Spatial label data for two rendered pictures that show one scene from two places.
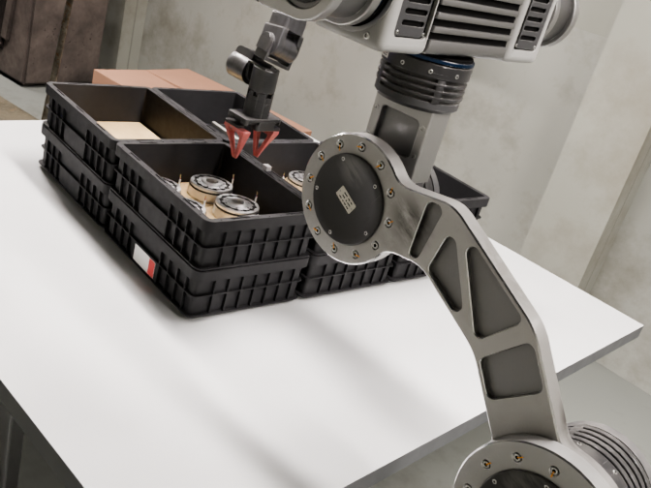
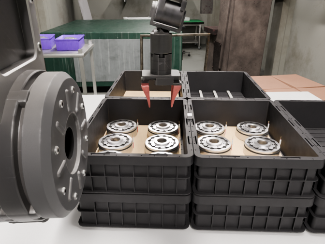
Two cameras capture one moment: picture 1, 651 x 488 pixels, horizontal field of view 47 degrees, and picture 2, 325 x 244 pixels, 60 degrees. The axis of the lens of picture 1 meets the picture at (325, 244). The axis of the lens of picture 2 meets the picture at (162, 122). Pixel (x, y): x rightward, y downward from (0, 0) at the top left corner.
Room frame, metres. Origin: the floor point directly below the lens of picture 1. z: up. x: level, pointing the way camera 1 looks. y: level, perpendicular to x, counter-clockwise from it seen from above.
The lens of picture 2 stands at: (1.09, -0.35, 1.27)
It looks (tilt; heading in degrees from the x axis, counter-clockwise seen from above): 24 degrees down; 49
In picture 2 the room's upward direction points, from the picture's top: straight up
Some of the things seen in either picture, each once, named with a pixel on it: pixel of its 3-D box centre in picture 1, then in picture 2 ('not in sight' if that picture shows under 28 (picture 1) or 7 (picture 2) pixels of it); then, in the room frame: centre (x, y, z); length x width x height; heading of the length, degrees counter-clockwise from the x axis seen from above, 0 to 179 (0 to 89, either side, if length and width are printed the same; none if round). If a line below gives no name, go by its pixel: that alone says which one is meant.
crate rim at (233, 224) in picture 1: (217, 181); (139, 124); (1.54, 0.27, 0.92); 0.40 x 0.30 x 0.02; 46
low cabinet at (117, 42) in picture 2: not in sight; (120, 50); (3.74, 3.72, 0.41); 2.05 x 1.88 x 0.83; 51
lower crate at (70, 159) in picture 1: (123, 172); not in sight; (1.81, 0.56, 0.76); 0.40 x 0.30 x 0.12; 46
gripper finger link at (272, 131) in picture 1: (256, 137); (167, 91); (1.60, 0.21, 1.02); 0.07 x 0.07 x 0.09; 52
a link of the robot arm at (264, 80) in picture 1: (262, 77); (161, 42); (1.59, 0.23, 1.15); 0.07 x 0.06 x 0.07; 51
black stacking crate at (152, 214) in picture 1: (212, 202); (139, 139); (1.54, 0.27, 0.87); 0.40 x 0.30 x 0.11; 46
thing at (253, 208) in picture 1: (237, 204); (161, 142); (1.59, 0.22, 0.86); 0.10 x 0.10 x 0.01
